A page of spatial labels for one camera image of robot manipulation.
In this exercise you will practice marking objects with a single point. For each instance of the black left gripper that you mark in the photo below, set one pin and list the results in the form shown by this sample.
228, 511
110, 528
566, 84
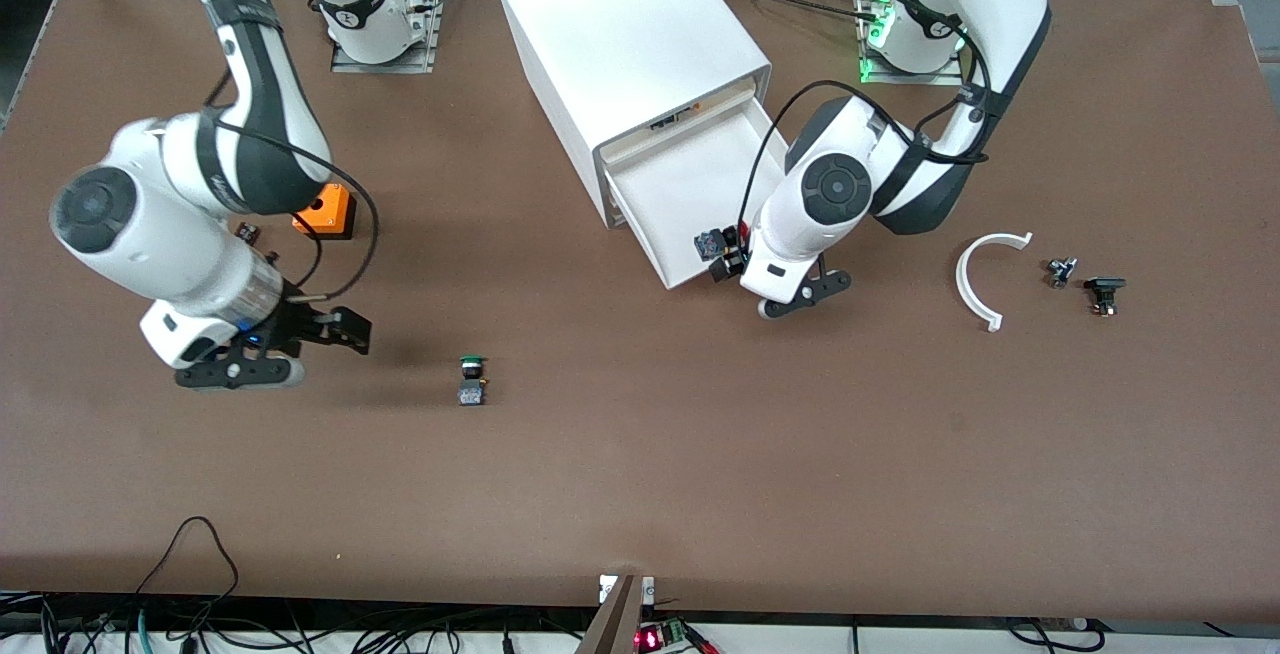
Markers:
737, 256

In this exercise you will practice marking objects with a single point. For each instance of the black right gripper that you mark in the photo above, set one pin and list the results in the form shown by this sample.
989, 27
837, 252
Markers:
296, 322

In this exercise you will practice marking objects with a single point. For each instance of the red push button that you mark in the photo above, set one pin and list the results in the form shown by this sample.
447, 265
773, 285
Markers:
708, 245

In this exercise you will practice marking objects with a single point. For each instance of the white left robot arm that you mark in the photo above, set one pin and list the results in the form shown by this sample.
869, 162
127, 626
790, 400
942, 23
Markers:
840, 184

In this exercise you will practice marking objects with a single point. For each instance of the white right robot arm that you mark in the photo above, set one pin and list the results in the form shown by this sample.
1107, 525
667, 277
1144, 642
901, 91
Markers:
160, 224

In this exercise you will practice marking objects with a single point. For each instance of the orange button box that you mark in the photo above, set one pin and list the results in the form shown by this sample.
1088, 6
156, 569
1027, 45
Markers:
335, 219

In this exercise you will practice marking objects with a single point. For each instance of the green push button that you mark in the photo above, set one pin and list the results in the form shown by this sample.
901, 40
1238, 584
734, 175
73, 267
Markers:
470, 394

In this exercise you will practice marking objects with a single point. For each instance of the small black contact block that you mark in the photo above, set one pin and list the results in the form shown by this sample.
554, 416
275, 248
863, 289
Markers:
250, 232

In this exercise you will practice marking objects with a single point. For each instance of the circuit board with red light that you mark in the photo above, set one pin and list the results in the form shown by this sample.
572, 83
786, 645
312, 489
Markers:
650, 639

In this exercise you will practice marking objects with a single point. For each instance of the white semicircular bracket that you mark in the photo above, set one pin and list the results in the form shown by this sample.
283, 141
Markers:
962, 279

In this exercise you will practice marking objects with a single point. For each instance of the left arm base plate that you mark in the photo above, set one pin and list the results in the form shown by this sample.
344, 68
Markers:
900, 79

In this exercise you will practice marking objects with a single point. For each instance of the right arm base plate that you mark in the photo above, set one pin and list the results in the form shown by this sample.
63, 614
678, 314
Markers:
385, 66

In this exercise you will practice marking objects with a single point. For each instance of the small metal switch part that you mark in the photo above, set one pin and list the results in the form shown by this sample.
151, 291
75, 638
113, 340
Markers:
1060, 272

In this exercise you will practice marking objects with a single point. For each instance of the black switch part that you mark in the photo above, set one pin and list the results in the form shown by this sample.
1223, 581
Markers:
1104, 285

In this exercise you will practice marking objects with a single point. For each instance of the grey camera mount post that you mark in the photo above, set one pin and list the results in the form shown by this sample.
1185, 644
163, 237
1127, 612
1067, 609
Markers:
615, 624

